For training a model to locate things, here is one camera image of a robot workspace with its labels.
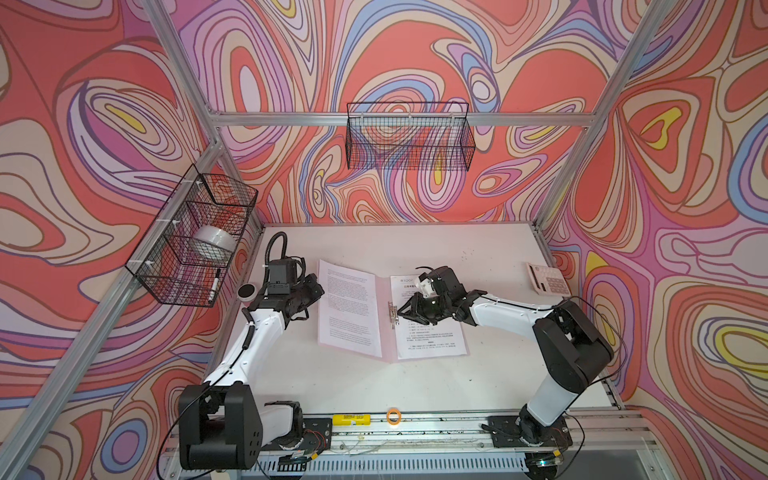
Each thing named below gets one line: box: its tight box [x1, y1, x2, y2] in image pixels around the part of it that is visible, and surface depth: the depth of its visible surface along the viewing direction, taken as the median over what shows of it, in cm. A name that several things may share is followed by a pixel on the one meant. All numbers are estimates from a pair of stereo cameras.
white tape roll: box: [193, 225, 238, 252], surface depth 75 cm
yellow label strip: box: [332, 414, 371, 426], surface depth 76 cm
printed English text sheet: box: [318, 259, 383, 358], surface depth 90 cm
